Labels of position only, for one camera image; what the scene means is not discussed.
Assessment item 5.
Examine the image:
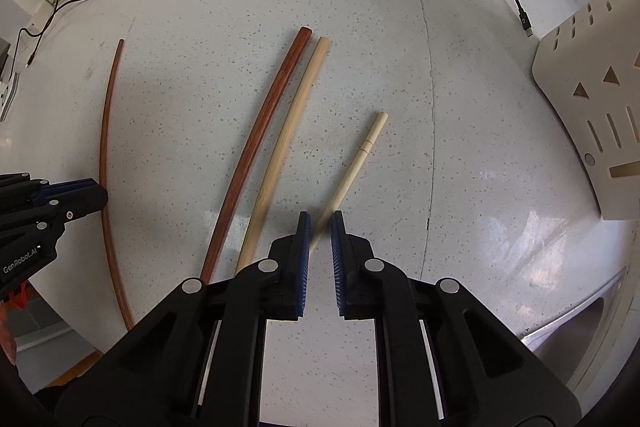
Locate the stainless steel sink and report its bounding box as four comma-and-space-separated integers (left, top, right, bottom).
520, 267, 633, 390

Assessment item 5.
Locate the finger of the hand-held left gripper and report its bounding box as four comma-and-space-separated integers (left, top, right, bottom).
35, 186, 109, 224
0, 173, 99, 204

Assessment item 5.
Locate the dark brown wooden chopstick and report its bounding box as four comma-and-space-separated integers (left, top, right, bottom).
99, 38, 136, 332
200, 27, 313, 285

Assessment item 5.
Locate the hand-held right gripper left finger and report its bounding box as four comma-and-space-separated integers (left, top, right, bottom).
55, 211, 312, 427

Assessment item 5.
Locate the pale grooved wooden chopstick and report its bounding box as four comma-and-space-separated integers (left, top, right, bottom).
309, 111, 390, 253

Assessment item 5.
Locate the cream plastic utensil holder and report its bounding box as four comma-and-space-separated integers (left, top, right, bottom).
531, 0, 640, 222

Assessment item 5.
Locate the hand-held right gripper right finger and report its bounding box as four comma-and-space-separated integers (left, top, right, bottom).
330, 210, 583, 427

